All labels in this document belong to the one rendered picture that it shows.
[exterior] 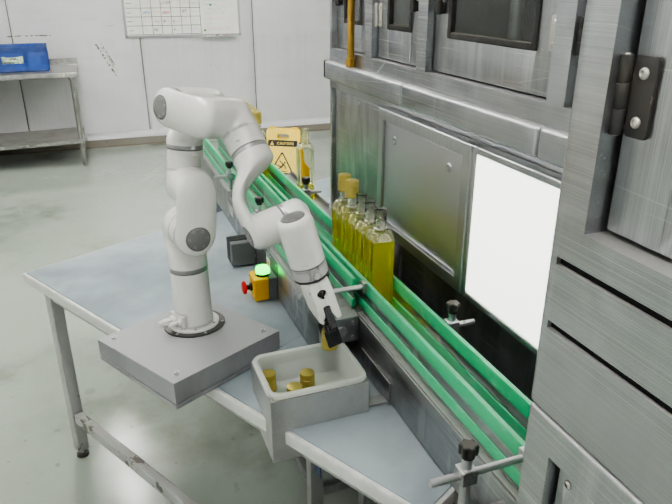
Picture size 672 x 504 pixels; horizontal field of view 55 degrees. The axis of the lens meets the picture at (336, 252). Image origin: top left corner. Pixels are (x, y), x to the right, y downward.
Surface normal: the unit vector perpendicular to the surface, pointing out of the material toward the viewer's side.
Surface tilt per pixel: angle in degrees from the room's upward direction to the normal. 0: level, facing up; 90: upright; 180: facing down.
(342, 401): 90
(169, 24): 90
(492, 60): 90
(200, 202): 88
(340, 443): 0
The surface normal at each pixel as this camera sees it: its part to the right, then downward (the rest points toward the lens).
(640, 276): -0.94, 0.14
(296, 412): 0.35, 0.36
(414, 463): 0.00, -0.92
